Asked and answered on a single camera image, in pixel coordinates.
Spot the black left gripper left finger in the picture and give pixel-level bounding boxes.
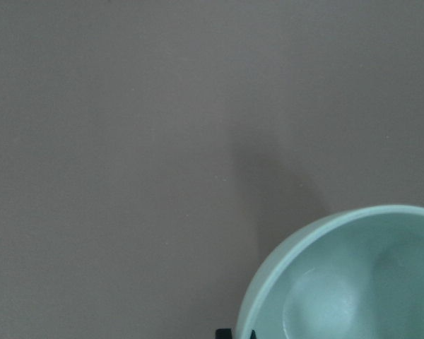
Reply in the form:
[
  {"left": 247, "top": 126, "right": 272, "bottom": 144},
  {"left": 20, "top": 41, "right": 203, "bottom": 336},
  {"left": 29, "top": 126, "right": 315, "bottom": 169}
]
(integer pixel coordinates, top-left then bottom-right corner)
[{"left": 215, "top": 328, "right": 233, "bottom": 339}]

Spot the green bowl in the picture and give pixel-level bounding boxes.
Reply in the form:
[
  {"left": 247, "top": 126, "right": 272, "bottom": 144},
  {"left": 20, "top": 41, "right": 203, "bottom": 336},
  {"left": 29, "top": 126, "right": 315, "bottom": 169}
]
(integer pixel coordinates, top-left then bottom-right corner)
[{"left": 234, "top": 205, "right": 424, "bottom": 338}]

